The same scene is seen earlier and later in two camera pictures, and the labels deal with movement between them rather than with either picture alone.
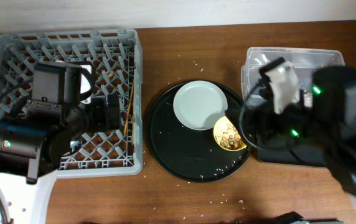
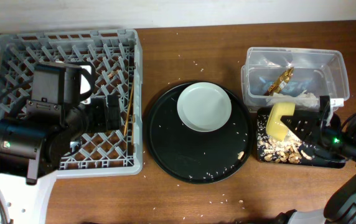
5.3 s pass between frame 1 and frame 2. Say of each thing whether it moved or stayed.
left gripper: stayed
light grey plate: stayed
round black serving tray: stayed
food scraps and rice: moved
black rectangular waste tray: stayed
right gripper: moved
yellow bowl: moved
